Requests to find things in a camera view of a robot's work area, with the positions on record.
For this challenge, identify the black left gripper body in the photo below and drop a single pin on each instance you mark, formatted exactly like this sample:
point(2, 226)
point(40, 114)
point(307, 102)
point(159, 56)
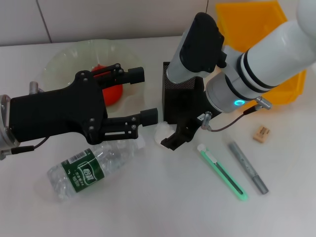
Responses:
point(56, 113)

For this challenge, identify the green utility knife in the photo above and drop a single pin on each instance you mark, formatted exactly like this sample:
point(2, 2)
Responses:
point(222, 170)

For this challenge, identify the black mesh pen holder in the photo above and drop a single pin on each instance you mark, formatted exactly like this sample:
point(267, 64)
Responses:
point(168, 106)

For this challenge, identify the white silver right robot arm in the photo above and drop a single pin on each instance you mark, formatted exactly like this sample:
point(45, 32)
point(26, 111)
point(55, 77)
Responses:
point(271, 56)

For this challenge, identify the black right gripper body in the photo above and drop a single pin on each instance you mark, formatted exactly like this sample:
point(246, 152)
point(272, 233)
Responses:
point(195, 106)

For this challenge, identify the tan eraser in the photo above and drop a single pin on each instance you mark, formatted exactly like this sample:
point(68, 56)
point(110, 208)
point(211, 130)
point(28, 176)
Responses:
point(261, 133)

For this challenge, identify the translucent green fruit plate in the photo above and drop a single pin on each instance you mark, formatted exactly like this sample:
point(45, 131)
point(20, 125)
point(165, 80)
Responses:
point(71, 59)

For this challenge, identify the yellow plastic bin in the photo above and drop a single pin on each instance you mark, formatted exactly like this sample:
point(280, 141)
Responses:
point(247, 24)

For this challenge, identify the red-orange fruit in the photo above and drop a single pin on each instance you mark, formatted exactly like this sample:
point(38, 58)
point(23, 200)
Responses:
point(113, 95)

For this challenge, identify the right wrist camera housing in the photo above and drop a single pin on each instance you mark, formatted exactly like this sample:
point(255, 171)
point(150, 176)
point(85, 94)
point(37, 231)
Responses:
point(197, 47)

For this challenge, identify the clear green-label water bottle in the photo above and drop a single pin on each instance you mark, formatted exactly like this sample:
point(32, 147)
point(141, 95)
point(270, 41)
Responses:
point(84, 170)

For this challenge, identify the white paper ball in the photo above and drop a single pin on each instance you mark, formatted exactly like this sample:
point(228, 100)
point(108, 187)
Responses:
point(161, 133)

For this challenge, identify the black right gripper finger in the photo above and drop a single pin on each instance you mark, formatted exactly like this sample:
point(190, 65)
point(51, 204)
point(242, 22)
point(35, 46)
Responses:
point(180, 138)
point(149, 117)
point(134, 75)

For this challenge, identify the grey marker pen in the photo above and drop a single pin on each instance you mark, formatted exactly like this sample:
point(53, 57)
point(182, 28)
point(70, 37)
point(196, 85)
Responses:
point(247, 165)

